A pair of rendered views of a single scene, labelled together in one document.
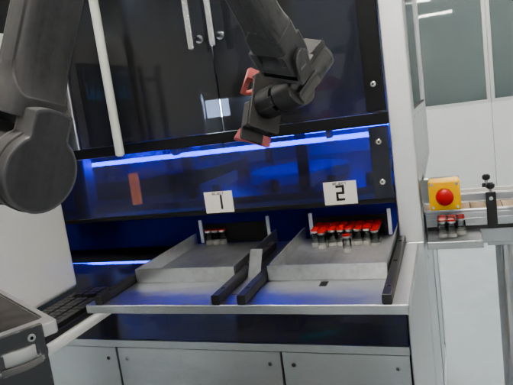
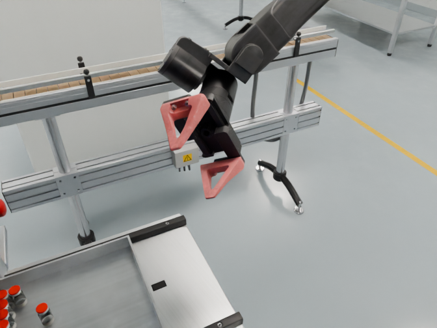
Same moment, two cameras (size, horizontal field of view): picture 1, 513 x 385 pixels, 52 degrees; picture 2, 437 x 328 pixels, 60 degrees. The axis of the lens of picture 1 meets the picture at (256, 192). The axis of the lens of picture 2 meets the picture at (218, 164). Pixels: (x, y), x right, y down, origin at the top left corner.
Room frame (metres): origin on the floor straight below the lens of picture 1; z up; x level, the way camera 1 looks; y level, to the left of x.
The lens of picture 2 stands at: (1.32, 0.30, 1.56)
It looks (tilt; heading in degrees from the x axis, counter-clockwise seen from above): 38 degrees down; 224
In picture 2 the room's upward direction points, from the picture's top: straight up
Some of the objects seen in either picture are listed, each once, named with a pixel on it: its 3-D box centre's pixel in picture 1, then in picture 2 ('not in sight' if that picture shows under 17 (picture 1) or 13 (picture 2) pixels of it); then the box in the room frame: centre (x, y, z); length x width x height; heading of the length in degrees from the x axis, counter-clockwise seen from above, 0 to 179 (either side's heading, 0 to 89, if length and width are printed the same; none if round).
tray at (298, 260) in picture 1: (339, 249); (59, 319); (1.25, -0.18, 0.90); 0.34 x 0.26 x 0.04; 160
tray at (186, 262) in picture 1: (212, 253); not in sight; (1.37, 0.14, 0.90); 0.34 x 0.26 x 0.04; 160
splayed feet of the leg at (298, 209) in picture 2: not in sight; (279, 179); (-0.22, -0.66, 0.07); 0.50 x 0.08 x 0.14; 70
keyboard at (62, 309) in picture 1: (56, 318); not in sight; (1.26, 0.53, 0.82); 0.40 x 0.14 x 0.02; 159
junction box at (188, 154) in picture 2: not in sight; (185, 155); (0.39, -0.81, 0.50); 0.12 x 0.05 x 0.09; 160
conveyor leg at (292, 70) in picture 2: not in sight; (285, 125); (-0.22, -0.66, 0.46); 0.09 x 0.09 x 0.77; 70
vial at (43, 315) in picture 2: (346, 244); (45, 314); (1.26, -0.20, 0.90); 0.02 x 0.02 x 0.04
